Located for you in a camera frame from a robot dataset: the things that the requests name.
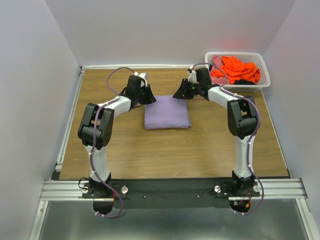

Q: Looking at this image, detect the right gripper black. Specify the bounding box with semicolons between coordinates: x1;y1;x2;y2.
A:
172;78;201;100

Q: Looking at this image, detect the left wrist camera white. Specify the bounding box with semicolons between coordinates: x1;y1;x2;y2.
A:
133;71;149;88

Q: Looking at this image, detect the orange t shirt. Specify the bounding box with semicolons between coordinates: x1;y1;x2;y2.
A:
210;55;261;85

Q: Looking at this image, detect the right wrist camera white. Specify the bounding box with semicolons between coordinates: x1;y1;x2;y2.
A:
187;65;197;84

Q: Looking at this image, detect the white plastic laundry basket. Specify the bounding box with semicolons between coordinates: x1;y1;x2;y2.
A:
204;52;271;92

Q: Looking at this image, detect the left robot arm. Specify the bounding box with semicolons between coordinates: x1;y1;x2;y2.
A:
77;72;156;198

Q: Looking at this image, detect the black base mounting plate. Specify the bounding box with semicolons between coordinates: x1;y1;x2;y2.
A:
79;177;260;214

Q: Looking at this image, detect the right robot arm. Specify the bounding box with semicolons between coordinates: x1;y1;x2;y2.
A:
173;66;260;196

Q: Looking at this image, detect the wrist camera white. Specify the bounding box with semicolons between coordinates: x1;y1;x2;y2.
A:
133;71;149;88
187;65;197;84

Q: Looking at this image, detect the pink t shirt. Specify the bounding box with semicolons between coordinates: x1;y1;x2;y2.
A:
210;54;230;85

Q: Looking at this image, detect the aluminium frame rail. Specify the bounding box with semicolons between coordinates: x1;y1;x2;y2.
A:
40;178;307;201

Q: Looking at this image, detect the purple t shirt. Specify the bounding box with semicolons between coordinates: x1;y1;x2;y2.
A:
144;95;191;130

